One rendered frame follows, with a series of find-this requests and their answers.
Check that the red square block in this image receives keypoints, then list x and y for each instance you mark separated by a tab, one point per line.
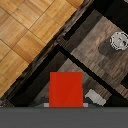
65	89

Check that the dark wooden compartment bin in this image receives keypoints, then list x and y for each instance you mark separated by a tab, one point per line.
88	45

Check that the small grey white object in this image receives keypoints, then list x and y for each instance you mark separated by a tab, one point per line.
94	96

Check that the white round can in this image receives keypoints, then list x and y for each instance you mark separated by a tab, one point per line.
119	40

